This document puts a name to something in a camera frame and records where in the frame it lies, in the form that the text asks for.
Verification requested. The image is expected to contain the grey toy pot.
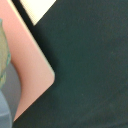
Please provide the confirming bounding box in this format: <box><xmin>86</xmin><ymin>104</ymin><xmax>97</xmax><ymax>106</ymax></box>
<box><xmin>0</xmin><ymin>18</ymin><xmax>22</xmax><ymax>128</ymax></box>

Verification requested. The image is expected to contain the beige woven placemat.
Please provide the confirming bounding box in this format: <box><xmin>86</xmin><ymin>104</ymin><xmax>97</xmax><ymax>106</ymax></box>
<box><xmin>19</xmin><ymin>0</ymin><xmax>56</xmax><ymax>25</ymax></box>

